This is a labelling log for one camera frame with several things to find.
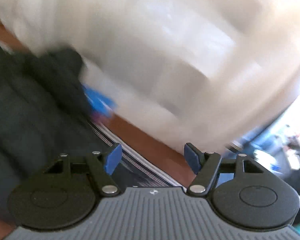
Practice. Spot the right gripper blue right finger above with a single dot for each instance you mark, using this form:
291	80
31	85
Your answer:
205	166

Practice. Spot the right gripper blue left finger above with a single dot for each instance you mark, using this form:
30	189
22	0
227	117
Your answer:
101	166

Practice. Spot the black puffer jacket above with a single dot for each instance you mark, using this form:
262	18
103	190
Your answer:
43	113

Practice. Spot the dark patterned rug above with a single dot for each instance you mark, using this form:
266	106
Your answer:
133	170

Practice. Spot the blue tissue box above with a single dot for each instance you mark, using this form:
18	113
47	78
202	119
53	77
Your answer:
100	103

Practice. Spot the white sheer curtain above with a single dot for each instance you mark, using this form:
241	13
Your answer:
199	71

